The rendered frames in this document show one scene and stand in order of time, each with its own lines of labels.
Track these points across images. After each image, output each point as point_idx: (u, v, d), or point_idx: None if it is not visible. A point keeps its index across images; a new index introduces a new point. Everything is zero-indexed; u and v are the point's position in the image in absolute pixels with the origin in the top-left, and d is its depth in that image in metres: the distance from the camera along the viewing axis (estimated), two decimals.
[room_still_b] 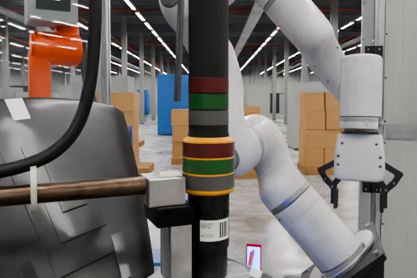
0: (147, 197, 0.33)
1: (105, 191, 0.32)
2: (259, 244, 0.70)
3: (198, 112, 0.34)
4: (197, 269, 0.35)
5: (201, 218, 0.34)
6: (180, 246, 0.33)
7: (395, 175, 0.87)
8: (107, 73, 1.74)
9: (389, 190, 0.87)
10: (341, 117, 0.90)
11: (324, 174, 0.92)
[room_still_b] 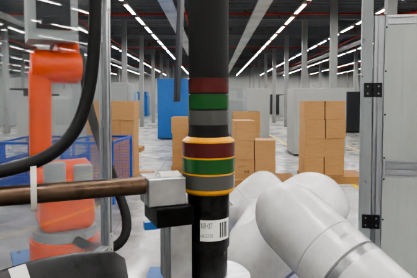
0: (147, 197, 0.33)
1: (105, 191, 0.32)
2: None
3: (198, 112, 0.34)
4: (197, 269, 0.35)
5: (201, 218, 0.34)
6: (180, 246, 0.33)
7: None
8: (107, 115, 1.74)
9: None
10: None
11: None
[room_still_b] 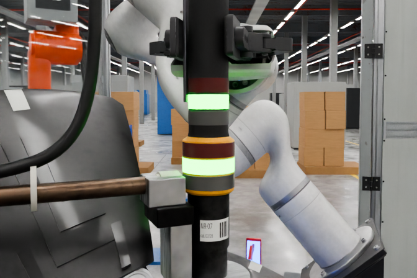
0: (147, 197, 0.33)
1: (105, 191, 0.32)
2: (259, 239, 0.70)
3: (198, 112, 0.34)
4: (197, 269, 0.35)
5: (201, 218, 0.34)
6: (180, 246, 0.33)
7: (275, 39, 0.39)
8: (107, 71, 1.74)
9: (253, 32, 0.37)
10: None
11: None
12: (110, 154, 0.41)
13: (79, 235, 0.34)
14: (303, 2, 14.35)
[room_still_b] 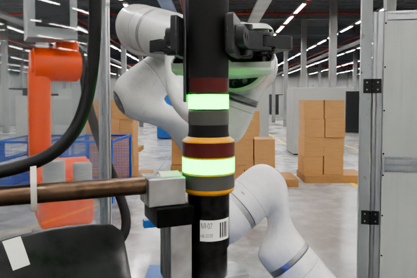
0: (147, 197, 0.33)
1: (105, 191, 0.32)
2: None
3: (198, 112, 0.34)
4: (197, 269, 0.35)
5: (201, 218, 0.34)
6: (180, 246, 0.33)
7: (275, 37, 0.39)
8: (107, 111, 1.74)
9: (253, 30, 0.37)
10: None
11: None
12: None
13: None
14: (302, 7, 14.36)
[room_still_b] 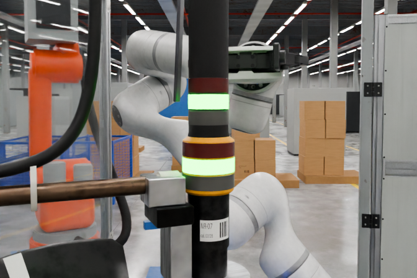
0: (147, 197, 0.33)
1: (105, 191, 0.32)
2: None
3: (198, 112, 0.34)
4: (197, 269, 0.35)
5: (201, 218, 0.34)
6: (180, 246, 0.33)
7: (298, 56, 0.58)
8: (107, 115, 1.74)
9: (288, 52, 0.55)
10: None
11: None
12: None
13: None
14: None
